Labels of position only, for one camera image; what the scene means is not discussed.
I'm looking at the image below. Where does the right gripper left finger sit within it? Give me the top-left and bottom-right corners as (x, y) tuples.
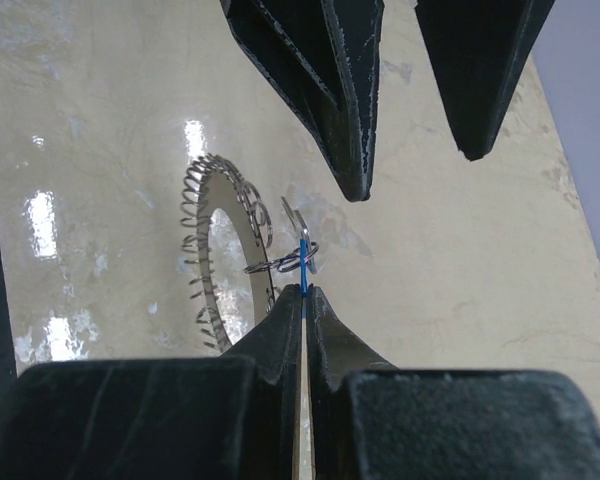
(0, 285), (302, 479)

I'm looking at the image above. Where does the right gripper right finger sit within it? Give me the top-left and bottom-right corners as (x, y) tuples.
(306, 287), (600, 479)

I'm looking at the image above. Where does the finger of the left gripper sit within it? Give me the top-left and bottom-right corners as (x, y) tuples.
(221, 0), (384, 202)
(415, 0), (554, 161)

